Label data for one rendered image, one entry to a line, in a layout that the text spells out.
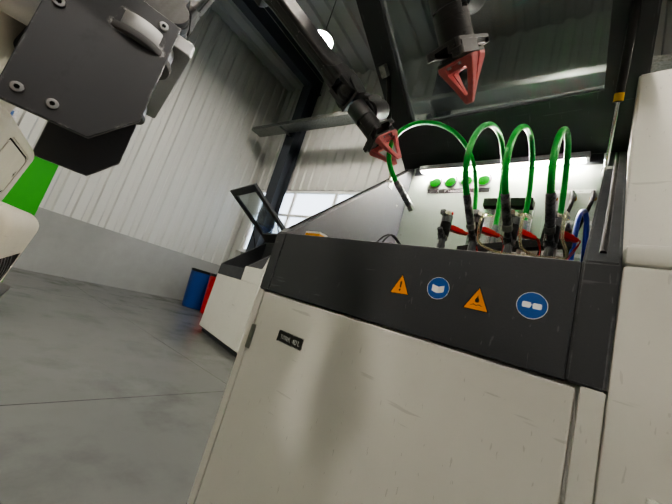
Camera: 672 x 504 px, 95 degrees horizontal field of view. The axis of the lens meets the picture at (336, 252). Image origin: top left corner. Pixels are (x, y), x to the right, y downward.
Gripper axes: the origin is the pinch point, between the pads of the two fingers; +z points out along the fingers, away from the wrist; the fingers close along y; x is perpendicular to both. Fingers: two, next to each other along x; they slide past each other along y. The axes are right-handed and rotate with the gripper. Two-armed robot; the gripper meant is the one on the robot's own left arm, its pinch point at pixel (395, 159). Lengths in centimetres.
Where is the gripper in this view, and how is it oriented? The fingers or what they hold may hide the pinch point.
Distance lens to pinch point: 89.5
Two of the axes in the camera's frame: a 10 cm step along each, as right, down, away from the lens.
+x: -8.1, 4.7, -3.6
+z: 5.5, 8.2, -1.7
